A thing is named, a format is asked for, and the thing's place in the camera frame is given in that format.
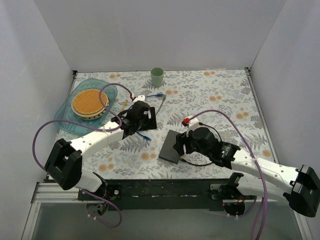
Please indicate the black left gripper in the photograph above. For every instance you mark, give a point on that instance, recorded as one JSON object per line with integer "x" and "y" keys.
{"x": 151, "y": 118}

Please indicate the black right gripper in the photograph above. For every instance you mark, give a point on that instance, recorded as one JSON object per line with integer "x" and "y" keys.
{"x": 179, "y": 143}

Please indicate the black network switch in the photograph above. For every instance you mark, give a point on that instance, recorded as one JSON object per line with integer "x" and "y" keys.
{"x": 167, "y": 152}

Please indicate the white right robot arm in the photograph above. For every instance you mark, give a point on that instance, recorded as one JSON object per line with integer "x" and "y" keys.
{"x": 299, "y": 186}

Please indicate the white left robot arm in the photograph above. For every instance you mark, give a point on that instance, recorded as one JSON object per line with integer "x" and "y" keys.
{"x": 65, "y": 162}

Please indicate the floral table mat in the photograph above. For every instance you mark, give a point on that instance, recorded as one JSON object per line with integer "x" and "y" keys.
{"x": 222, "y": 98}

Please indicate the green plastic cup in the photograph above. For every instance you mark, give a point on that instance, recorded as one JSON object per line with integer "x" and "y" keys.
{"x": 157, "y": 76}

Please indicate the orange woven plate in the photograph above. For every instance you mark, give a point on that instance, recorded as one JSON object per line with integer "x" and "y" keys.
{"x": 89, "y": 104}

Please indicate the teal plastic tray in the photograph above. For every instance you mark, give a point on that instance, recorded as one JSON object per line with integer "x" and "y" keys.
{"x": 66, "y": 117}

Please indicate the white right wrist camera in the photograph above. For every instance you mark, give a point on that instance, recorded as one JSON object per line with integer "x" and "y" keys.
{"x": 191, "y": 123}

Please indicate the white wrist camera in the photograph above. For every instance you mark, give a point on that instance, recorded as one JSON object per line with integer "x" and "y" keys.
{"x": 141, "y": 98}
{"x": 191, "y": 123}

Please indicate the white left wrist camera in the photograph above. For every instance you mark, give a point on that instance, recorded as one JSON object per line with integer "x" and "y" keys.
{"x": 141, "y": 98}

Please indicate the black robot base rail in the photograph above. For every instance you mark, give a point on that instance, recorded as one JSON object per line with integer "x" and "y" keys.
{"x": 173, "y": 194}

